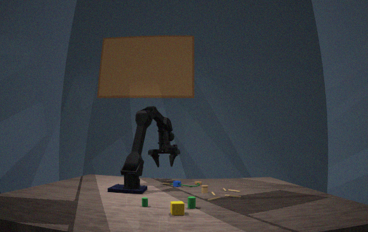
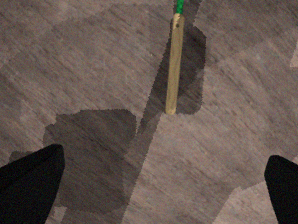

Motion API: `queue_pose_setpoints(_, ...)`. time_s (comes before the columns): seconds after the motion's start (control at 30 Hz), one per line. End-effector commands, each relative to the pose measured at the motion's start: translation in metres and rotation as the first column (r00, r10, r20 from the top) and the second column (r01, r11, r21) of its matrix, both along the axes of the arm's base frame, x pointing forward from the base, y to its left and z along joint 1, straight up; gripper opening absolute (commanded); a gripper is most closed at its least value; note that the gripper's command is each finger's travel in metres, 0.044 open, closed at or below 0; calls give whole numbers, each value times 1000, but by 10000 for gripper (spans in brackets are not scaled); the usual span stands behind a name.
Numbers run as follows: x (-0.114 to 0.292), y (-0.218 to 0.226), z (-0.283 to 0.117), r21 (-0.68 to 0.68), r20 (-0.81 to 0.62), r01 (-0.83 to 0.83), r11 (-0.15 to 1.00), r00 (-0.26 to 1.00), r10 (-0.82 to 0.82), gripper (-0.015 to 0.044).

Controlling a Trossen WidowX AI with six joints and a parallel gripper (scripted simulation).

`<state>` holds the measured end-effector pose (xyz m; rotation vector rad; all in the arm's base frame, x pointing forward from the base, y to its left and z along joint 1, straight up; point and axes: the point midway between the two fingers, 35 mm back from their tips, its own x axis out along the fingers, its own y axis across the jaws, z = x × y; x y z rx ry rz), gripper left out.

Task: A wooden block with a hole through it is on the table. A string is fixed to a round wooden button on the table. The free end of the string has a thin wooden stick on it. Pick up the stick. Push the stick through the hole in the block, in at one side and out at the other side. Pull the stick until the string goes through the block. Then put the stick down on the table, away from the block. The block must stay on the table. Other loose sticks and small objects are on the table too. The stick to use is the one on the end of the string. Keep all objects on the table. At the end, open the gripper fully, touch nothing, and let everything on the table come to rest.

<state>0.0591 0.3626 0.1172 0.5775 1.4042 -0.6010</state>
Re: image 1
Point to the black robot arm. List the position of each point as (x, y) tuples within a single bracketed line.
[(134, 162)]

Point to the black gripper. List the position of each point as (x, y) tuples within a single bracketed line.
[(155, 153)]

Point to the yellow cube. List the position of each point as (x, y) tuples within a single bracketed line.
[(177, 208)]

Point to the blue block with hole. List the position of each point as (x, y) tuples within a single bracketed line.
[(175, 183)]

